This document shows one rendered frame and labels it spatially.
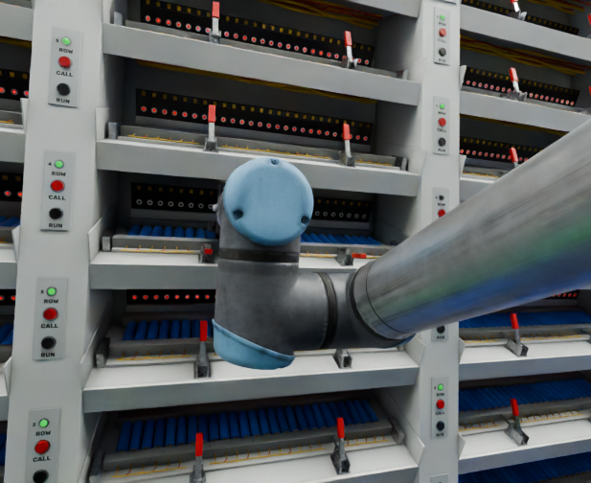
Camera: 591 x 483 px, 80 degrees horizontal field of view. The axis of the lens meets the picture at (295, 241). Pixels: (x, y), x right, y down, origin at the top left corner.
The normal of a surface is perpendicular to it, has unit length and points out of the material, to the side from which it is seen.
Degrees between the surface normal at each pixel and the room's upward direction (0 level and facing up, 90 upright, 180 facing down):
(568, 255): 133
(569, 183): 86
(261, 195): 87
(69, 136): 90
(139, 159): 112
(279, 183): 87
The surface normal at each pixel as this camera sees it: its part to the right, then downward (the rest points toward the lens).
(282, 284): 0.65, 0.02
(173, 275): 0.25, 0.33
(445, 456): 0.28, -0.04
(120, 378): 0.13, -0.94
